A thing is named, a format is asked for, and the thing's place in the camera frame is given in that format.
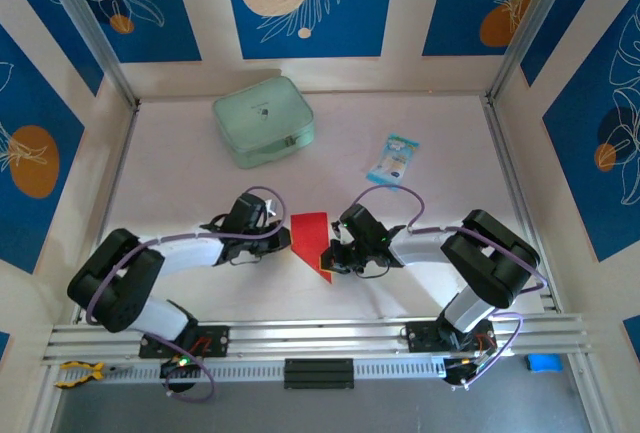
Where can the mint green zip pouch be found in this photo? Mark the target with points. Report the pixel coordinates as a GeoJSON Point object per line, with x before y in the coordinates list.
{"type": "Point", "coordinates": [260, 118]}

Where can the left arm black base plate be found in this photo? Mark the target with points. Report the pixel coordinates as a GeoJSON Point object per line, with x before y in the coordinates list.
{"type": "Point", "coordinates": [217, 340]}

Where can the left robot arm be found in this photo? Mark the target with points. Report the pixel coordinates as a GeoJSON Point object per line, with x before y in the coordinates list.
{"type": "Point", "coordinates": [115, 283]}

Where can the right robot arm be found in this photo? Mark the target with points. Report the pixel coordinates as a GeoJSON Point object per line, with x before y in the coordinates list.
{"type": "Point", "coordinates": [490, 258]}

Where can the aluminium side rail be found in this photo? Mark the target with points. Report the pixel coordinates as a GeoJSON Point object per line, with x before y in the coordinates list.
{"type": "Point", "coordinates": [515, 178]}
{"type": "Point", "coordinates": [107, 178]}

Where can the light blue snack packet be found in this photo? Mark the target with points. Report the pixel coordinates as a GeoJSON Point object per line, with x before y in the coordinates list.
{"type": "Point", "coordinates": [392, 160]}

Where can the aluminium corner post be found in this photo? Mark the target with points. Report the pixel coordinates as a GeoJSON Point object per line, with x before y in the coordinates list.
{"type": "Point", "coordinates": [85, 23]}
{"type": "Point", "coordinates": [535, 23]}

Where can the blue sponge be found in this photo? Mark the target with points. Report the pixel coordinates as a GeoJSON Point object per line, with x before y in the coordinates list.
{"type": "Point", "coordinates": [544, 364]}

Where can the aluminium rail beam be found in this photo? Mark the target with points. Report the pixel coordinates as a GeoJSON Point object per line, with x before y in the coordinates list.
{"type": "Point", "coordinates": [315, 335]}

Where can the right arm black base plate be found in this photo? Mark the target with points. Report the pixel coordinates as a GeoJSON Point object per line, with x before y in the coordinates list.
{"type": "Point", "coordinates": [420, 337]}

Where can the red paper sheet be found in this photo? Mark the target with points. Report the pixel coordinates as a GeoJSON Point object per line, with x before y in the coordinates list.
{"type": "Point", "coordinates": [307, 238]}

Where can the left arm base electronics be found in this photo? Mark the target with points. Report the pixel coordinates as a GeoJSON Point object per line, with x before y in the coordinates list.
{"type": "Point", "coordinates": [180, 368]}

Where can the black block on duct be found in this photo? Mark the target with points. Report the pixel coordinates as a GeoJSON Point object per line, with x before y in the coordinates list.
{"type": "Point", "coordinates": [319, 374]}

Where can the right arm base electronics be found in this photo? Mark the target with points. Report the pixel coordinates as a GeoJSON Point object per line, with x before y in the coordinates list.
{"type": "Point", "coordinates": [472, 360]}

